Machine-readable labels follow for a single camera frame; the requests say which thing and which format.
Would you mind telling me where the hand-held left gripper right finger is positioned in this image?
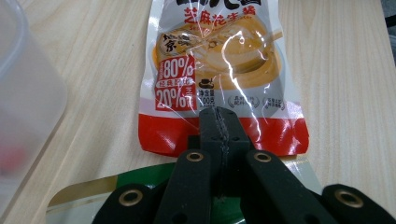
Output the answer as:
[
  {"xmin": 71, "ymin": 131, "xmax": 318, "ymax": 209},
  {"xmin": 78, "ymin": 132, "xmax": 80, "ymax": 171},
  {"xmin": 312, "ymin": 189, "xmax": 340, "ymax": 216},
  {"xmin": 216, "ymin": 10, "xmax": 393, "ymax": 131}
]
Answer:
[{"xmin": 216, "ymin": 106, "xmax": 252, "ymax": 198}]

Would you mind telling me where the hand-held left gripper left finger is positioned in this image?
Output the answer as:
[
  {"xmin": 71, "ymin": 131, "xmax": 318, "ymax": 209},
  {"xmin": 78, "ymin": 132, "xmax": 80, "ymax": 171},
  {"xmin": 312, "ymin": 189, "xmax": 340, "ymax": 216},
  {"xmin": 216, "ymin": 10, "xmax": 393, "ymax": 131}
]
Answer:
[{"xmin": 188, "ymin": 106, "xmax": 226, "ymax": 198}]

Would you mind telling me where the white red sauce packet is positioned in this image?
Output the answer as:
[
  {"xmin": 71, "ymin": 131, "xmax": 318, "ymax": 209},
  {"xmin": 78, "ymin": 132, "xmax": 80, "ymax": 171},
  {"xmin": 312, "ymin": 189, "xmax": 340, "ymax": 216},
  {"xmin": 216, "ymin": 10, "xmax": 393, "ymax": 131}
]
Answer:
[{"xmin": 137, "ymin": 0, "xmax": 310, "ymax": 158}]

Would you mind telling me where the translucent plastic container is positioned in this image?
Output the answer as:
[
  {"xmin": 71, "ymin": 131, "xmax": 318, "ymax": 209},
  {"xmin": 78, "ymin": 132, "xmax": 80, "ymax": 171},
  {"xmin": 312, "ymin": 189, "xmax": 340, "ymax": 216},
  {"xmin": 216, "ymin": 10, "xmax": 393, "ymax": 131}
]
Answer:
[{"xmin": 0, "ymin": 0, "xmax": 69, "ymax": 216}]

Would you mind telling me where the green gold white packet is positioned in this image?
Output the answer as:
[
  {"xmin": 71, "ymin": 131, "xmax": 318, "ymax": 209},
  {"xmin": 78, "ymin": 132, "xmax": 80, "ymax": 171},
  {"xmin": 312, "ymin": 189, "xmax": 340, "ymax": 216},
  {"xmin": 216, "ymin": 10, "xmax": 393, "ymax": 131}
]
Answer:
[{"xmin": 46, "ymin": 154, "xmax": 323, "ymax": 224}]

